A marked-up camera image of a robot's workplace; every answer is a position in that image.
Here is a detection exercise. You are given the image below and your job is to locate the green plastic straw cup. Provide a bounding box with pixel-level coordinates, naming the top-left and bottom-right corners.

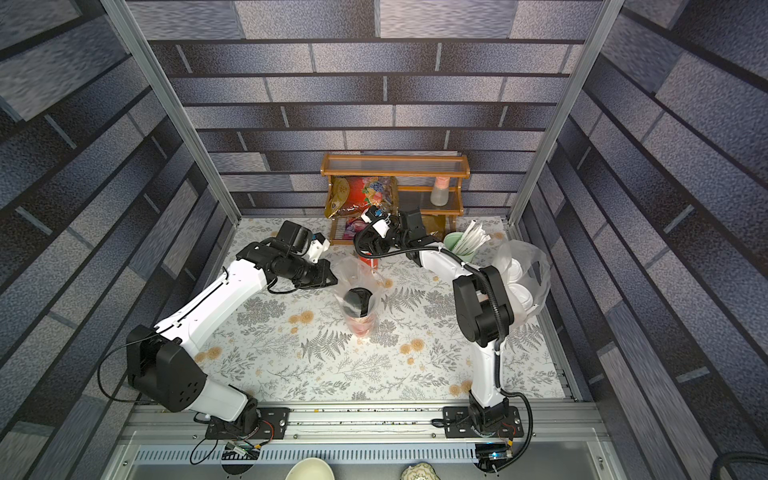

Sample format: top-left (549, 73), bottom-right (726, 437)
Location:
top-left (443, 232), bottom-right (474, 262)

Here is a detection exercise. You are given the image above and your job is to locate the pink snack packet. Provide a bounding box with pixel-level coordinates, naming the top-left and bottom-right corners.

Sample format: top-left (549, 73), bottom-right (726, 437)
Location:
top-left (342, 217), bottom-right (368, 240)

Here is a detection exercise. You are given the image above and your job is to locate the white round bowl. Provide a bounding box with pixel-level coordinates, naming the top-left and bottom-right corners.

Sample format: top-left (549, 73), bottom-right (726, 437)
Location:
top-left (285, 458), bottom-right (335, 480)

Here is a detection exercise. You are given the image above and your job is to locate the pink capped white bottle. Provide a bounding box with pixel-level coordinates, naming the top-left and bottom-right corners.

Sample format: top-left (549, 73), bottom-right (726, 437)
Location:
top-left (430, 176), bottom-right (451, 207)

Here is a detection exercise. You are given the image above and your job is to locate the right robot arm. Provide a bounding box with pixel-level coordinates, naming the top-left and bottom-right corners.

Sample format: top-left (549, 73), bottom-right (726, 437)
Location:
top-left (354, 221), bottom-right (519, 434)

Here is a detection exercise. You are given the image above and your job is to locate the black corrugated cable conduit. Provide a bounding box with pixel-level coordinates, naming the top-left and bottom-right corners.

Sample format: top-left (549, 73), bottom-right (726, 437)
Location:
top-left (352, 227), bottom-right (535, 475)

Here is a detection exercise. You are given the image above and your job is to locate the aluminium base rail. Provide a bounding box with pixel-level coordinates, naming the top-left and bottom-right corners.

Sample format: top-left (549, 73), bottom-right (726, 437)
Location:
top-left (112, 400), bottom-right (608, 472)

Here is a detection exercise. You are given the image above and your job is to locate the patterned round object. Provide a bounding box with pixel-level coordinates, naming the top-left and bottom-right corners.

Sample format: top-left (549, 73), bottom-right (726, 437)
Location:
top-left (400, 462), bottom-right (440, 480)

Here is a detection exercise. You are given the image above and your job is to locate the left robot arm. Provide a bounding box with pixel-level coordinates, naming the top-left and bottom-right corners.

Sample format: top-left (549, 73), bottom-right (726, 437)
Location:
top-left (126, 234), bottom-right (338, 424)

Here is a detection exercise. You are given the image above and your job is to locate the gold fruit snack bag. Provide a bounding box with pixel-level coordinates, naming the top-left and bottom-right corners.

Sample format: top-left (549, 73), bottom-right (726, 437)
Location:
top-left (421, 215), bottom-right (448, 241)

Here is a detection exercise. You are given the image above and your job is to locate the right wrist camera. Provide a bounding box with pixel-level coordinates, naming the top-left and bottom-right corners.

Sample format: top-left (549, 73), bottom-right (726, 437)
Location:
top-left (361, 206), bottom-right (423, 230)

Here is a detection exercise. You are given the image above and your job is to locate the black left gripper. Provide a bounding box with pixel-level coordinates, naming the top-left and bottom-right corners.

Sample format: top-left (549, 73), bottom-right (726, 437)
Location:
top-left (289, 256), bottom-right (343, 288)

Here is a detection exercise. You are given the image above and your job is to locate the black lid milk tea cup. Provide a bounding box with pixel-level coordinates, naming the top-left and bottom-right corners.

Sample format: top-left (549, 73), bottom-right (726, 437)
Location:
top-left (342, 287), bottom-right (374, 337)

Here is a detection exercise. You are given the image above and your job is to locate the translucent plastic carrier bag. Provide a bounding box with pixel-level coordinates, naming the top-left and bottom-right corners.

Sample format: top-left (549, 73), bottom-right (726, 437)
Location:
top-left (492, 240), bottom-right (551, 326)

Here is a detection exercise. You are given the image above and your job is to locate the red snack bag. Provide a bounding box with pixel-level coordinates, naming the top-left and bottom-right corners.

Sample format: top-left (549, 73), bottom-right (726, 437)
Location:
top-left (346, 176), bottom-right (399, 216)

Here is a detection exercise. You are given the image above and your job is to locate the wooden shelf rack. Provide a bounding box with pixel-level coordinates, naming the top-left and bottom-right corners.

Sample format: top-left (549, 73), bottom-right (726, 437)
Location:
top-left (320, 152), bottom-right (472, 247)

